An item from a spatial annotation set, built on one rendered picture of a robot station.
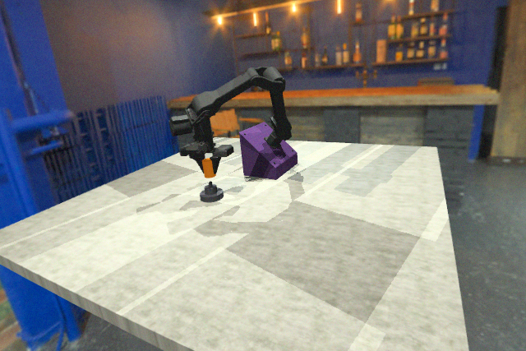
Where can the dark grey round pedestal with short shaft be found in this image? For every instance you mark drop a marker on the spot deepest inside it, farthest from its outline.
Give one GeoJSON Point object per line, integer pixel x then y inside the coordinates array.
{"type": "Point", "coordinates": [211, 193]}

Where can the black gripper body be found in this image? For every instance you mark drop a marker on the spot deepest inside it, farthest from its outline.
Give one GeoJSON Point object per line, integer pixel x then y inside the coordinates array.
{"type": "Point", "coordinates": [221, 151]}

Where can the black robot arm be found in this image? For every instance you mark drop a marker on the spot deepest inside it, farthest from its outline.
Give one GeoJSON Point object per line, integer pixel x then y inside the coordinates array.
{"type": "Point", "coordinates": [207, 104]}

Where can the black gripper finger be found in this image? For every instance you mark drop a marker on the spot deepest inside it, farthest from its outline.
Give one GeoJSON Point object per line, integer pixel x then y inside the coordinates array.
{"type": "Point", "coordinates": [199, 161]}
{"type": "Point", "coordinates": [215, 163]}

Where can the orange knob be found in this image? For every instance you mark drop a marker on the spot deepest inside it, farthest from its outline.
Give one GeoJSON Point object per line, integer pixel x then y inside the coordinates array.
{"type": "Point", "coordinates": [208, 168]}

